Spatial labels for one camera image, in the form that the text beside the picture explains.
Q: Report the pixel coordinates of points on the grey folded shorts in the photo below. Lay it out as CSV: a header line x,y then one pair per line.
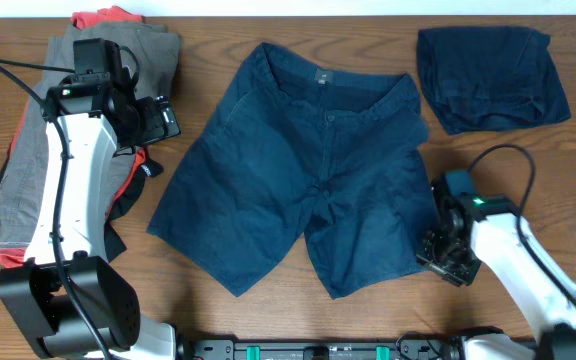
x,y
157,53

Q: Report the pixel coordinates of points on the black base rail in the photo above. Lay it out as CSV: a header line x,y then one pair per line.
x,y
414,348

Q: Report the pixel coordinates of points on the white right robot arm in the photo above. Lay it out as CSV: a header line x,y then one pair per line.
x,y
474,231

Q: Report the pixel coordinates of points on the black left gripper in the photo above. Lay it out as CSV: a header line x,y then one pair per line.
x,y
163,120

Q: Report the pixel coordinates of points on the folded dark navy garment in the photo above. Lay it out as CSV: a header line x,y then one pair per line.
x,y
490,79

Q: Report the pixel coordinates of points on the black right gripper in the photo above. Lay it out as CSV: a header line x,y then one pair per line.
x,y
425,256

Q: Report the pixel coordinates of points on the navy blue shorts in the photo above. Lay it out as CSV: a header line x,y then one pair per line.
x,y
296,151

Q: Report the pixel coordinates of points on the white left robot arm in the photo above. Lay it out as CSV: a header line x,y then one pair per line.
x,y
66,300

